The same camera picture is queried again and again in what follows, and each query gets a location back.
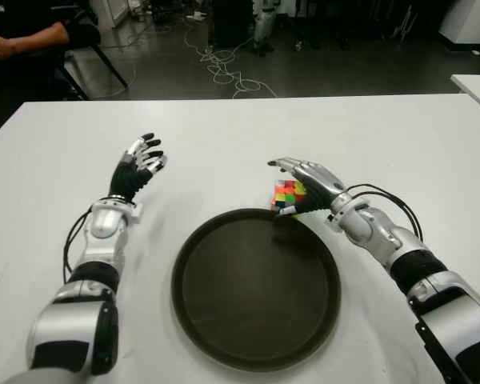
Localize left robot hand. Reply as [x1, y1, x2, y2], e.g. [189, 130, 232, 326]
[108, 131, 169, 203]

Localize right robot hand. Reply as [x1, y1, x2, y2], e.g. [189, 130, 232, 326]
[266, 157, 352, 219]

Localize multicoloured Rubik's cube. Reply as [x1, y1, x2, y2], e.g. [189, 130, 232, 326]
[270, 179, 307, 220]

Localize round dark brown plate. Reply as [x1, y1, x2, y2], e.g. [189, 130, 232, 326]
[170, 207, 342, 372]

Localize black chair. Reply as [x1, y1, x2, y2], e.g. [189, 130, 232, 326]
[55, 39, 129, 101]

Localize person in black shirt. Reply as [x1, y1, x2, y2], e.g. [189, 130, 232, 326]
[0, 0, 103, 101]

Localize white storage unit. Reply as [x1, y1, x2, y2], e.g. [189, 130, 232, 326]
[88, 0, 131, 29]

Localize white humanoid robot legs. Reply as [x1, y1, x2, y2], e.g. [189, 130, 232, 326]
[250, 0, 279, 57]

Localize white side table corner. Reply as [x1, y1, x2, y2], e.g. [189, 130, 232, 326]
[450, 74, 480, 117]

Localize white cabinet with black base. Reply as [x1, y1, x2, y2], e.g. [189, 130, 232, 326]
[438, 0, 480, 52]

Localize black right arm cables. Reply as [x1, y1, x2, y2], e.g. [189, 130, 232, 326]
[346, 182, 425, 243]

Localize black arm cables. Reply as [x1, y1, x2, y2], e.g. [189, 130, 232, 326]
[62, 211, 93, 285]
[346, 182, 425, 243]

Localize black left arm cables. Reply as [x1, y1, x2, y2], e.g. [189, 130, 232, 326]
[62, 211, 93, 285]

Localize white cable on floor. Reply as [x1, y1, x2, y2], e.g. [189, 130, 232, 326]
[182, 23, 279, 100]

